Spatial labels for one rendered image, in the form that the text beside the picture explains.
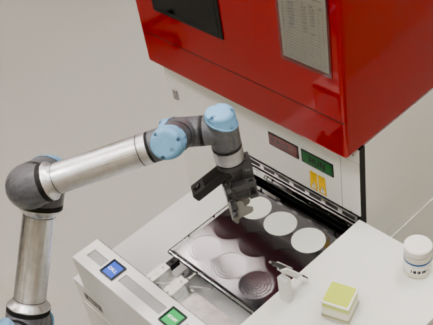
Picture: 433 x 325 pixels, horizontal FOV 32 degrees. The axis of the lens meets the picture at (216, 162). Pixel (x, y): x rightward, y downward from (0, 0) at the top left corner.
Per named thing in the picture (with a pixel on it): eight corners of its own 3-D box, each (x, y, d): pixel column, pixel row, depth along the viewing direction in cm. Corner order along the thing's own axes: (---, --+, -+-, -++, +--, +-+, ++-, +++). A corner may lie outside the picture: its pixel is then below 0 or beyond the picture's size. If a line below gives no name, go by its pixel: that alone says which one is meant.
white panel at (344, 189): (186, 144, 274) (165, 49, 249) (366, 249, 224) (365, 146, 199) (180, 147, 273) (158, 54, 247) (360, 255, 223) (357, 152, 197)
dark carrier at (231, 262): (255, 188, 240) (254, 187, 240) (339, 238, 219) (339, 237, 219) (174, 251, 225) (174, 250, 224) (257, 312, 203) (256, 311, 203)
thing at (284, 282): (293, 284, 200) (288, 249, 191) (304, 291, 197) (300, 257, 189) (277, 298, 197) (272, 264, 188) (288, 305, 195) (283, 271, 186)
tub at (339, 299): (332, 296, 195) (330, 278, 191) (359, 304, 192) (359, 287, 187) (321, 318, 190) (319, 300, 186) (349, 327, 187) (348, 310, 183)
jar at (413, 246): (413, 254, 202) (414, 229, 195) (436, 267, 197) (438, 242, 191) (397, 270, 198) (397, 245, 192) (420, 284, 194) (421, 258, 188)
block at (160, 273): (165, 267, 222) (163, 261, 220) (172, 273, 220) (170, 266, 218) (144, 284, 219) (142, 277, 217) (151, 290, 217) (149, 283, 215)
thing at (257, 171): (252, 183, 249) (249, 161, 243) (359, 246, 222) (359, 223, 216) (249, 186, 249) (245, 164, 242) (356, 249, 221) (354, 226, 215)
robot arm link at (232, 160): (215, 159, 184) (208, 140, 190) (218, 173, 187) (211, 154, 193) (245, 151, 184) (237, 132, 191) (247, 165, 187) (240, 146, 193)
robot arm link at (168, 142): (-20, 179, 177) (172, 114, 166) (2, 170, 188) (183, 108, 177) (-1, 226, 179) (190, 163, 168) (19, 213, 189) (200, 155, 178)
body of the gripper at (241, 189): (259, 199, 194) (252, 163, 187) (227, 208, 194) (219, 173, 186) (252, 181, 200) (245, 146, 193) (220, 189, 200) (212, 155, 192)
